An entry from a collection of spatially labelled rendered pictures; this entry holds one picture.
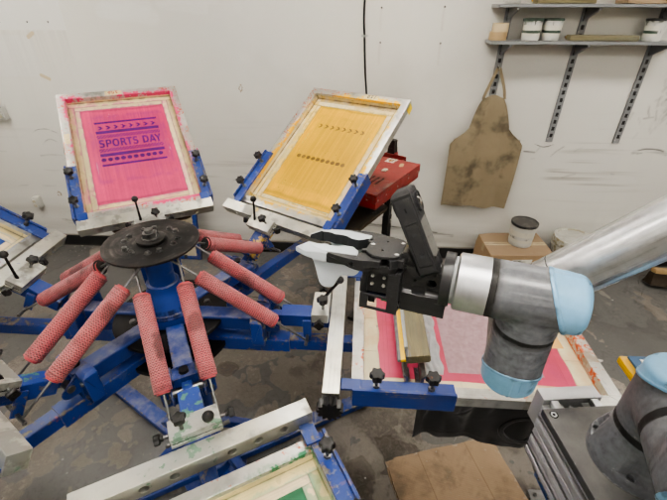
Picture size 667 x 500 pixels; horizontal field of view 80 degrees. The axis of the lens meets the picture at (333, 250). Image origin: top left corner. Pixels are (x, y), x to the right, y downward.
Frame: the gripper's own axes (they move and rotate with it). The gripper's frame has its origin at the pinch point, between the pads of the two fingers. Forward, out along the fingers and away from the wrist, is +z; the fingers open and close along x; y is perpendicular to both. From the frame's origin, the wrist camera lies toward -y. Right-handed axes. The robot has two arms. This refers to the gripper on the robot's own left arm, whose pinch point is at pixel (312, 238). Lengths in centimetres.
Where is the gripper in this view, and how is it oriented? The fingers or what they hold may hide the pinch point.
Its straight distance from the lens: 57.1
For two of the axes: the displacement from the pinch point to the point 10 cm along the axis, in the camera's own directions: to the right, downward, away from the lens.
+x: 3.6, -3.7, 8.6
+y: -0.4, 9.1, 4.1
